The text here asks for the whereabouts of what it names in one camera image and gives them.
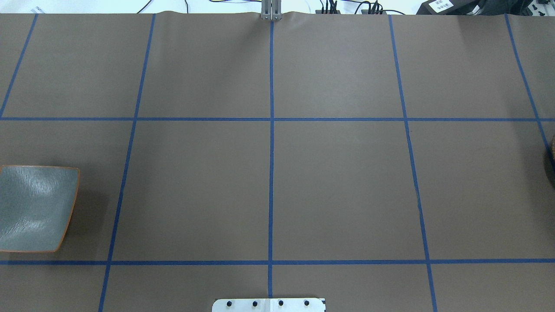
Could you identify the black usb hub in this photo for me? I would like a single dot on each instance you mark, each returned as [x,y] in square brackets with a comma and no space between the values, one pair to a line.
[328,7]
[373,8]

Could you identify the black usb hub near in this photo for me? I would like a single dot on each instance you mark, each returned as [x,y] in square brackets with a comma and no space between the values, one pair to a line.
[373,8]

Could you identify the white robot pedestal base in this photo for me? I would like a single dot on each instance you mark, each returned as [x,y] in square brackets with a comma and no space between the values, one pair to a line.
[270,305]

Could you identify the black usb hub far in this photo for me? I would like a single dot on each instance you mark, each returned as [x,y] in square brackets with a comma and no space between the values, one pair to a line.
[328,7]

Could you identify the brown wicker basket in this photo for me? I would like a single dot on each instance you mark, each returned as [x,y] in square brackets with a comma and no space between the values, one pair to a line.
[549,162]

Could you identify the grey square plate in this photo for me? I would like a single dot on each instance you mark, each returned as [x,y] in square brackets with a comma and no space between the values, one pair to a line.
[36,206]

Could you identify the aluminium frame post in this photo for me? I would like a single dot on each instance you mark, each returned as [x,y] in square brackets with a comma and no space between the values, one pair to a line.
[271,10]

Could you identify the black power adapter box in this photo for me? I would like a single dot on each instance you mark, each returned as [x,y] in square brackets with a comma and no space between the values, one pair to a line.
[451,7]

